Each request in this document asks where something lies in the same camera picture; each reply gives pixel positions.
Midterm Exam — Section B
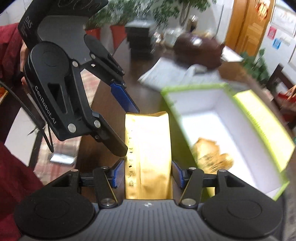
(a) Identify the gold tea pouch with calligraphy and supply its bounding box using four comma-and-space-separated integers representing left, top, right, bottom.
191, 138, 233, 174

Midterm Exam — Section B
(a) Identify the plain gold tea pouch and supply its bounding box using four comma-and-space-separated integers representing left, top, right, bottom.
125, 111, 173, 200

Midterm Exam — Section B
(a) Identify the red sleeved forearm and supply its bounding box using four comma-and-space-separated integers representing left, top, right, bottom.
0, 22, 45, 241

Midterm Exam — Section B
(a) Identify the grey towel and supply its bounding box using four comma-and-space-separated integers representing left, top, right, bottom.
138, 58, 209, 90

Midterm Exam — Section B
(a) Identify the green shoe box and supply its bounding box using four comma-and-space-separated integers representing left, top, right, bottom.
161, 84, 295, 200

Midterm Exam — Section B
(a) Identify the brown clay teapot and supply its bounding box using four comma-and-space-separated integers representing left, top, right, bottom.
173, 32, 225, 69

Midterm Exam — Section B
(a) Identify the potted green plant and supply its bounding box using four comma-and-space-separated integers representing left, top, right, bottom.
240, 48, 270, 85

